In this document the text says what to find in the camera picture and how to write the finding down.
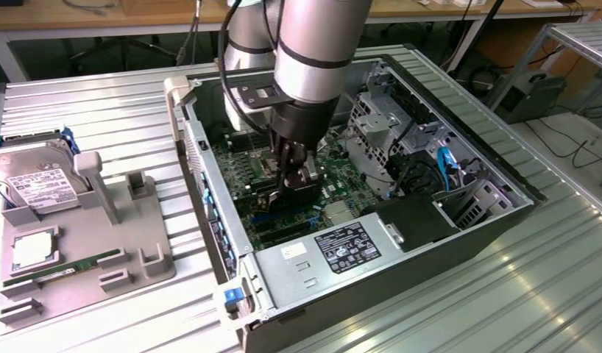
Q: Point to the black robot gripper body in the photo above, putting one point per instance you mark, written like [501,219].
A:
[303,121]

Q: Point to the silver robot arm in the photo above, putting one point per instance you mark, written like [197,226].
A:
[315,44]

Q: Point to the CPU socket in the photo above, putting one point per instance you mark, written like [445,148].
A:
[268,163]

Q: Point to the green motherboard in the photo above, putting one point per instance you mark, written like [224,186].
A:
[339,176]

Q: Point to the black installed RAM stick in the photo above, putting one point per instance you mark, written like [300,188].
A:
[263,188]

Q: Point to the silver chipset heatsink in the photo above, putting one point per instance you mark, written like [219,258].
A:
[339,214]

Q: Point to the blue expansion slot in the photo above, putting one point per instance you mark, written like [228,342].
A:
[263,218]

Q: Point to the grey metal disk bay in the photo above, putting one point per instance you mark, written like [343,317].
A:
[383,132]

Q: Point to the black expansion slot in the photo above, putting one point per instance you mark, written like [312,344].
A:
[285,232]

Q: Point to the grey power supply unit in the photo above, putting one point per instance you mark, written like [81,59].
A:
[300,264]

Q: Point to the open black PC case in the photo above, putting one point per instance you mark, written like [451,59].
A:
[476,154]

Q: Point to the blue case latch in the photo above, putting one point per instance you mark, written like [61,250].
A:
[231,297]

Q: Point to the blue disk carrier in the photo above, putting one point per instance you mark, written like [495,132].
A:
[70,139]

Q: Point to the wooden desk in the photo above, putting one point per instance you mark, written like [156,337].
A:
[133,16]

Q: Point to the grey parts rack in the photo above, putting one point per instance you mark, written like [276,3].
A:
[84,235]

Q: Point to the silver hard disk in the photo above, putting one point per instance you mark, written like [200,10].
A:
[30,173]

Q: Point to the green RAM stick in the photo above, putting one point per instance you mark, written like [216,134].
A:
[69,268]

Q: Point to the silver CPU chip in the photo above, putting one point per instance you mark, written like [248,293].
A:
[33,250]

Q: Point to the metal slat side table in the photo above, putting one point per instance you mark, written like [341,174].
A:
[582,40]

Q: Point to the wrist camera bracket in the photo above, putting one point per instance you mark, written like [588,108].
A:
[259,95]

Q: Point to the black plastic air duct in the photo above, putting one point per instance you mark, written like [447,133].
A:
[412,220]

